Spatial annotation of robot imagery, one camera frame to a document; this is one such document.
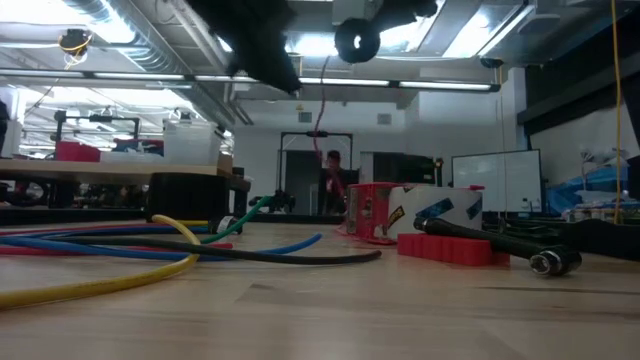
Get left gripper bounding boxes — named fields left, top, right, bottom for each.
left=187, top=0, right=303, bottom=96

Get black plastic spool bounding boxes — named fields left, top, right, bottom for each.
left=333, top=18, right=382, bottom=65

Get clear plastic storage bins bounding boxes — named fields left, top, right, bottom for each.
left=162, top=118, right=225, bottom=166

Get LED light bar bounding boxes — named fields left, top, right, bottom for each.
left=0, top=67, right=503, bottom=95

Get person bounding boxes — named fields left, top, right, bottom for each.
left=318, top=149, right=352, bottom=216

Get black cabinet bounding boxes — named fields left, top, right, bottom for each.
left=372, top=152, right=437, bottom=187

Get red tape dispenser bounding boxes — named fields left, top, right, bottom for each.
left=344, top=182, right=485, bottom=246

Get whiteboard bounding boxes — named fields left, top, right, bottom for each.
left=451, top=148, right=544, bottom=215

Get white tape roll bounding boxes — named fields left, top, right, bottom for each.
left=387, top=185, right=484, bottom=240

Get wooden workbench grey legs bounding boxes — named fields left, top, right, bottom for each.
left=0, top=158, right=252, bottom=216

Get red storage bin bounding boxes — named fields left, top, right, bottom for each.
left=54, top=140, right=102, bottom=163

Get red bit holder block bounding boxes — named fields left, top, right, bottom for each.
left=397, top=232, right=511, bottom=267

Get black ratchet wrench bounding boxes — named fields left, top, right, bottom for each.
left=413, top=215, right=583, bottom=277

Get blue plastic cover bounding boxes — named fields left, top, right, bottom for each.
left=544, top=166, right=632, bottom=216

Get black robot station frame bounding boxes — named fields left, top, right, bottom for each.
left=272, top=130, right=355, bottom=216

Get short green wire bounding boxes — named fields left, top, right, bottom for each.
left=0, top=194, right=275, bottom=249

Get black wire bundle connector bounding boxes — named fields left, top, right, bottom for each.
left=207, top=215, right=245, bottom=236

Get short blue wire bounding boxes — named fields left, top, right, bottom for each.
left=0, top=224, right=324, bottom=263

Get black round camera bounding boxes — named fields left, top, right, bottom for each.
left=58, top=28, right=95, bottom=67

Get short black wire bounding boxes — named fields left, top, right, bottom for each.
left=47, top=229, right=384, bottom=266

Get yellow hanging cable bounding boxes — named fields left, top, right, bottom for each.
left=609, top=0, right=625, bottom=225

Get black aluminium table frame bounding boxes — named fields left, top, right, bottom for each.
left=0, top=206, right=566, bottom=226

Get short yellow wire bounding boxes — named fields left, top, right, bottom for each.
left=0, top=210, right=203, bottom=310

